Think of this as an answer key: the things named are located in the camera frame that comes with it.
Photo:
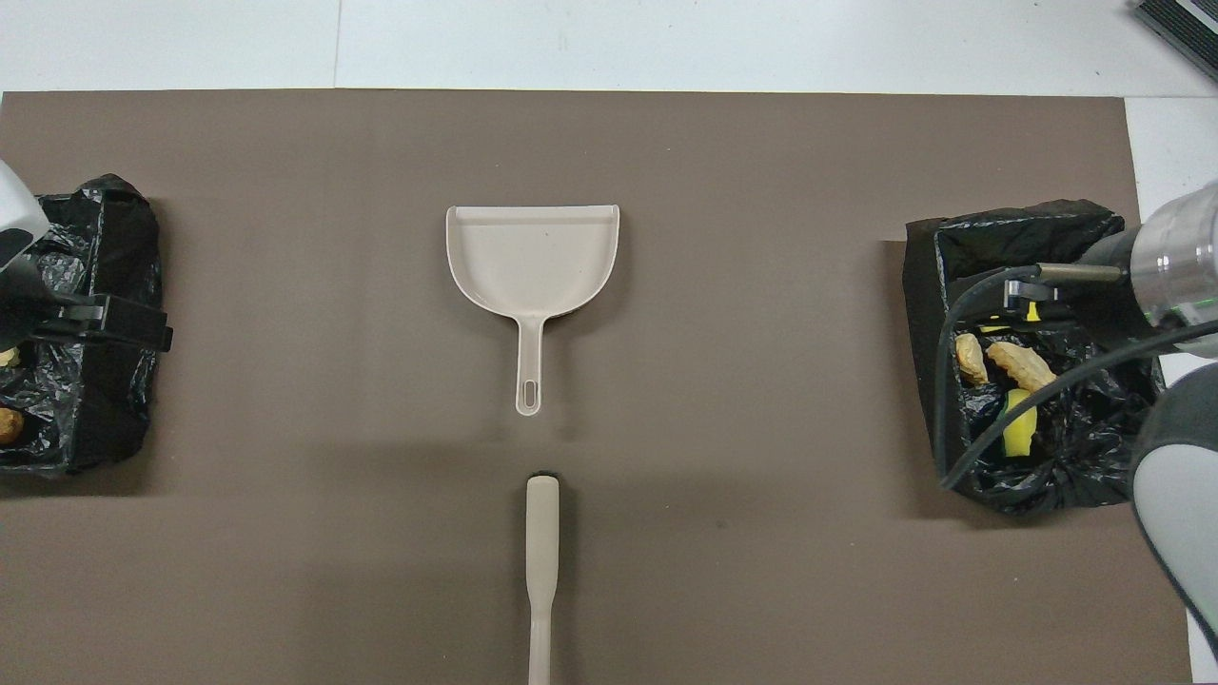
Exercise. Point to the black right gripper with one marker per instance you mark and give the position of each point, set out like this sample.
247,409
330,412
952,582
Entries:
1109,295

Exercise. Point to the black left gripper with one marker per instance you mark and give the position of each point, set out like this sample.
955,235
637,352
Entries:
24,304

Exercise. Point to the notched yellow sponge piece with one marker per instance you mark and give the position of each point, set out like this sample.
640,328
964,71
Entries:
1032,310

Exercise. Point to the striped croissant-like bread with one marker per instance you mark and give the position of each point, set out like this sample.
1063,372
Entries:
1026,367

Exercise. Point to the pale ridged bread piece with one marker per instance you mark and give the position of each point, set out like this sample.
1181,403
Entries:
972,360

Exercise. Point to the pale torn bread chunk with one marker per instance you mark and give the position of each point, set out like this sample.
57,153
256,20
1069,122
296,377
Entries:
8,357

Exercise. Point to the yellow sponge with green backing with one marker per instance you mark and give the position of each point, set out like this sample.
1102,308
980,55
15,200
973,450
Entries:
1018,436

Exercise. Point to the brown peanut-shaped bread roll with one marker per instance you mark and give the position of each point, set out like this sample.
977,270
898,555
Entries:
9,425

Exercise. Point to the beige plastic dustpan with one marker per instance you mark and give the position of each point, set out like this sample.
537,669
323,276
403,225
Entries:
533,257

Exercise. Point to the beige hand brush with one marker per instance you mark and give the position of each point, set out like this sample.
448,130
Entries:
542,533

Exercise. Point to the bin with black plastic bag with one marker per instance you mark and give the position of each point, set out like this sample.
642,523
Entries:
105,400
1047,457

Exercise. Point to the dark grey striped object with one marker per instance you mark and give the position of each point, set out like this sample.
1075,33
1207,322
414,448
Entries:
1185,29

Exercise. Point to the brown table mat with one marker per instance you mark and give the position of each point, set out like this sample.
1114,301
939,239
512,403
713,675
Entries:
666,571

